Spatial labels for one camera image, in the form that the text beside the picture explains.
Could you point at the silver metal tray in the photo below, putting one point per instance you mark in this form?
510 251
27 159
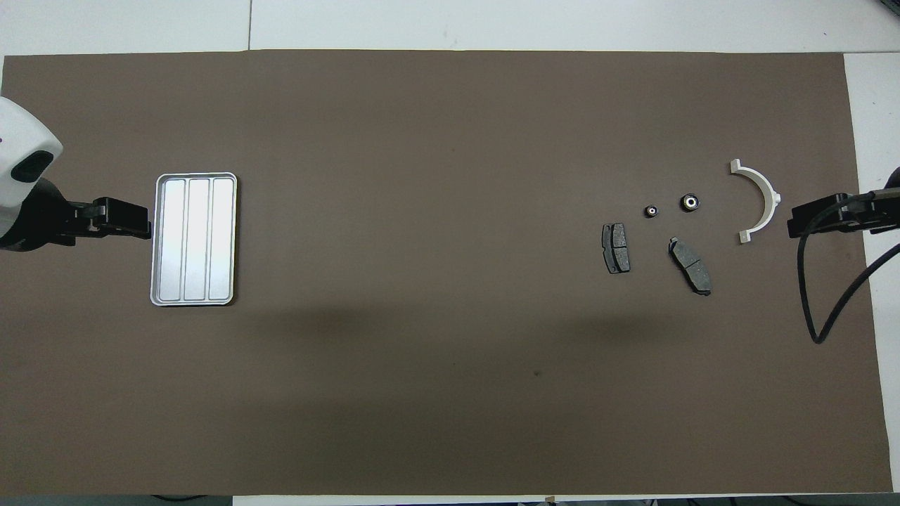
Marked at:
194 239

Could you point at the white semicircular bracket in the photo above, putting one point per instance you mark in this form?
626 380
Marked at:
771 204

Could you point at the brown table mat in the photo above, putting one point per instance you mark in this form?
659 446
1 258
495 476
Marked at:
450 379

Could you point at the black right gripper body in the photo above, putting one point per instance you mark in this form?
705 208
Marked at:
854 214

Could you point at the short dark brake pad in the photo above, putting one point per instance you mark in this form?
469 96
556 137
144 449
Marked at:
616 247

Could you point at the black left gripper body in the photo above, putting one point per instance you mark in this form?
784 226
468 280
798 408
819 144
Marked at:
95 219

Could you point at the long dark brake pad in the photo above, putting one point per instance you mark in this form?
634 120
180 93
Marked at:
690 266

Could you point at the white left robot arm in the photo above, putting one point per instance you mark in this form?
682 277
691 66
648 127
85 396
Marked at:
21 133

